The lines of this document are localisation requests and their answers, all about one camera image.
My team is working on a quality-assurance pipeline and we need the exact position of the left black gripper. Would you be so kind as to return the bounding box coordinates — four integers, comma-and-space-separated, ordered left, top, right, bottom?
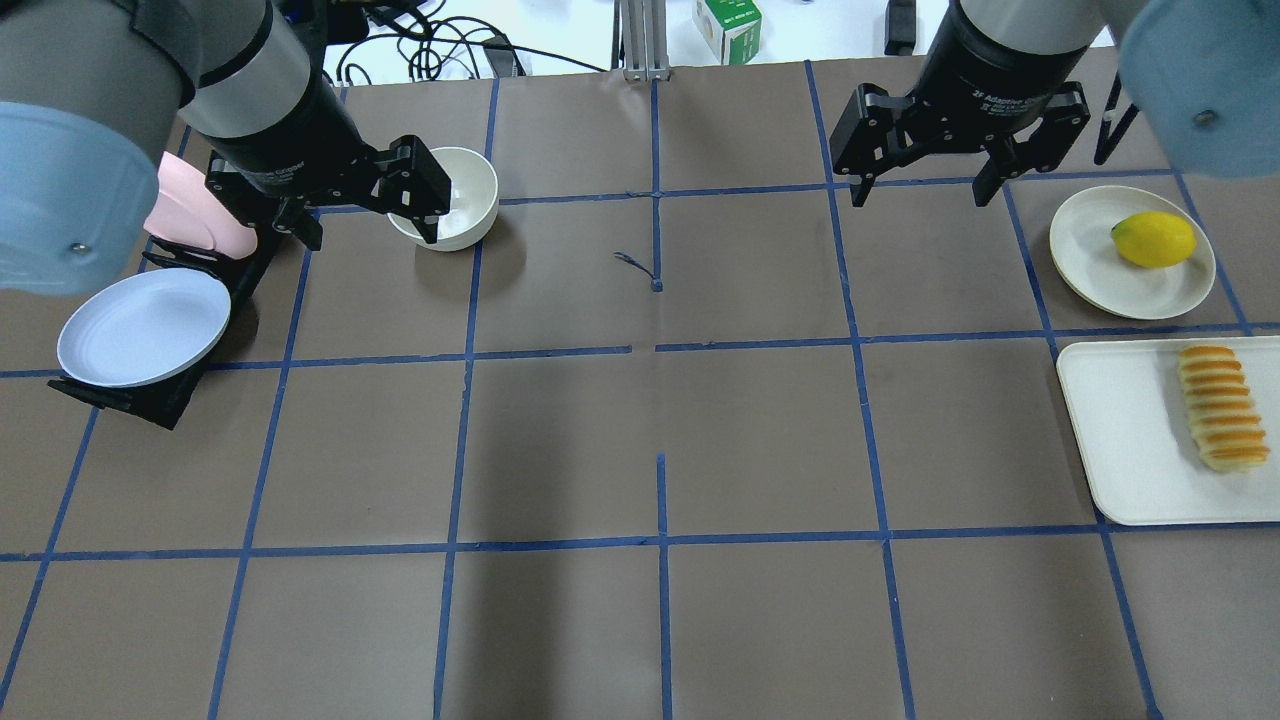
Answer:
205, 95, 452, 252

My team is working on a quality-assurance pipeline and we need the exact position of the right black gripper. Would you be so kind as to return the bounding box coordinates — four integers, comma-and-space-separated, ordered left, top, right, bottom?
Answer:
829, 1, 1091, 208

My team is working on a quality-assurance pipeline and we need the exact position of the blue plate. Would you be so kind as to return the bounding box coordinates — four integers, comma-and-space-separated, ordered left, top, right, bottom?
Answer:
56, 268, 232, 388

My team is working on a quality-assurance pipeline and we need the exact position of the spiral bread roll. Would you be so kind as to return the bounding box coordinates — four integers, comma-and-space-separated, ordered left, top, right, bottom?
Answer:
1178, 345, 1271, 473

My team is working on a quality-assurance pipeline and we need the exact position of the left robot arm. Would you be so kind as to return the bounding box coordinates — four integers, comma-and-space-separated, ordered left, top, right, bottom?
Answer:
1, 1, 453, 296

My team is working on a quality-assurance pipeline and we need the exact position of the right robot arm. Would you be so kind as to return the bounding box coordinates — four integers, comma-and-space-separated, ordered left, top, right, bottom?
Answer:
828, 1, 1279, 206

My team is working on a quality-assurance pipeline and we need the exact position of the pink plate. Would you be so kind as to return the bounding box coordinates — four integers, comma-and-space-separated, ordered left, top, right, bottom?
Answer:
143, 151, 259, 260

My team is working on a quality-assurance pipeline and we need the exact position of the cream round plate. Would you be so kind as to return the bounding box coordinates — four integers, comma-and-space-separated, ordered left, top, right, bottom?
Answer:
1050, 184, 1217, 320

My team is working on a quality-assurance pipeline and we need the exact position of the cream bowl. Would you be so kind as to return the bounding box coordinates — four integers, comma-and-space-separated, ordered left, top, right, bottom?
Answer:
387, 147, 499, 252

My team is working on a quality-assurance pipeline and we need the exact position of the black power adapter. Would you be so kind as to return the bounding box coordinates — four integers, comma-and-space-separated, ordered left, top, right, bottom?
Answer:
883, 0, 918, 56

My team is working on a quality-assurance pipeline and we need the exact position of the yellow lemon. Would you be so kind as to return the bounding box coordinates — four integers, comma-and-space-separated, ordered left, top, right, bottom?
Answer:
1110, 211, 1198, 269

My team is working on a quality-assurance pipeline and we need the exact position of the green white carton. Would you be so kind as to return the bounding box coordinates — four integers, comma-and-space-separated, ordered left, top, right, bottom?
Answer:
692, 1, 763, 67

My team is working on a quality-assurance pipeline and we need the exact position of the black dish rack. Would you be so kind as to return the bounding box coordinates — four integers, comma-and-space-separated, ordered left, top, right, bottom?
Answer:
47, 150, 285, 432

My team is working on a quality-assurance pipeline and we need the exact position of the white rectangular tray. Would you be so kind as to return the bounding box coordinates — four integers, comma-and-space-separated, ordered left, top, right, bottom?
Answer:
1056, 336, 1279, 527

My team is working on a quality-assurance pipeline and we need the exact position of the black cables bundle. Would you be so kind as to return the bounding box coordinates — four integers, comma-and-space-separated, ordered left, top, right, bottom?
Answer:
325, 0, 608, 87

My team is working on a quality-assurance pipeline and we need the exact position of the aluminium frame post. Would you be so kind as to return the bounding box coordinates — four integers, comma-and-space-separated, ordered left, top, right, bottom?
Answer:
611, 1, 671, 85

